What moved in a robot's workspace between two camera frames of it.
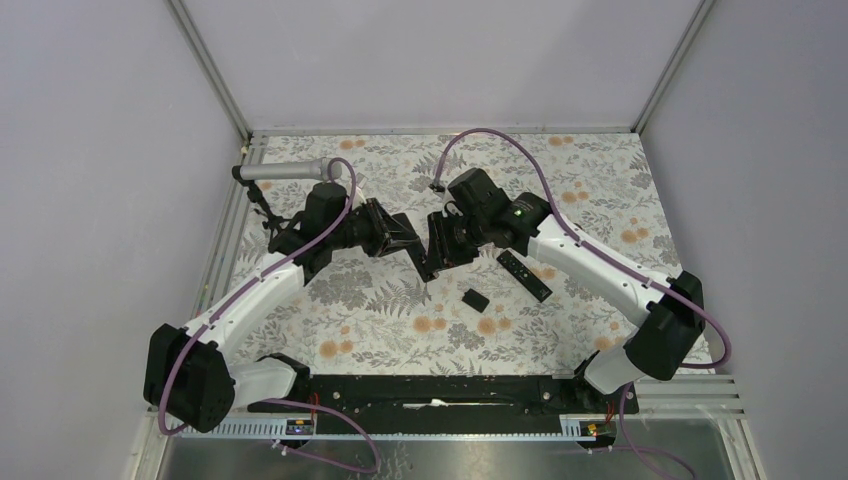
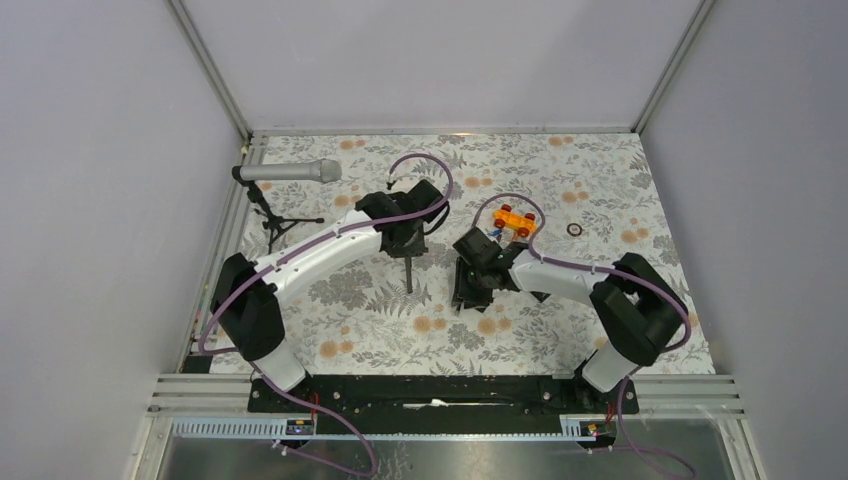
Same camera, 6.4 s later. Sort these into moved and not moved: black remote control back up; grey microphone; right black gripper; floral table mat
Moved: right black gripper; black remote control back up
Not moved: floral table mat; grey microphone
